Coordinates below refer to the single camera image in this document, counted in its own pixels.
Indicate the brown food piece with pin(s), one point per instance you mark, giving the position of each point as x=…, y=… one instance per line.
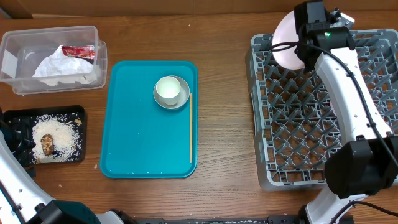
x=47, y=144

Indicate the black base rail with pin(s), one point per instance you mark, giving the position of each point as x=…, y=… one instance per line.
x=273, y=219

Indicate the teal serving tray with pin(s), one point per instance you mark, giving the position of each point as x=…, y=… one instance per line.
x=141, y=139

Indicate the red snack wrapper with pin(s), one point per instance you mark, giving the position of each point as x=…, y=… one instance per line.
x=84, y=52

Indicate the rice food waste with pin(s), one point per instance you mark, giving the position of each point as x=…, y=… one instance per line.
x=67, y=139

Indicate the white cup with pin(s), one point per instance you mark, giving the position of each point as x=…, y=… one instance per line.
x=168, y=89

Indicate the grey dishwasher rack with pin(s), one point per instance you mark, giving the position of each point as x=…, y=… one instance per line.
x=295, y=128

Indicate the grey bowl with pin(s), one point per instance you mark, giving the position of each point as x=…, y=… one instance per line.
x=183, y=97

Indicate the wooden chopstick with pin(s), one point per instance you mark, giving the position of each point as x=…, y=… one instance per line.
x=191, y=129

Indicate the clear plastic bin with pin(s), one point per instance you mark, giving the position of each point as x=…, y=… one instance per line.
x=23, y=50

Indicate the black rectangular tray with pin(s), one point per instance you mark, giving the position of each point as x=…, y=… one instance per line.
x=79, y=112

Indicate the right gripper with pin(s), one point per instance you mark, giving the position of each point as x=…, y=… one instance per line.
x=305, y=59

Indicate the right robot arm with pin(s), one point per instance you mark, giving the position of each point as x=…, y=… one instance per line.
x=367, y=160

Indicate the large white plate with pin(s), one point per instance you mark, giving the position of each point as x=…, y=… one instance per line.
x=285, y=55

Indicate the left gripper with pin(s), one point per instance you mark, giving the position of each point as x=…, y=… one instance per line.
x=22, y=126

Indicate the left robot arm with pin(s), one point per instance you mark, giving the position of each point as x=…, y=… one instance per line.
x=28, y=203

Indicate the white napkin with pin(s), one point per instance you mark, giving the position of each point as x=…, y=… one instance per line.
x=67, y=69

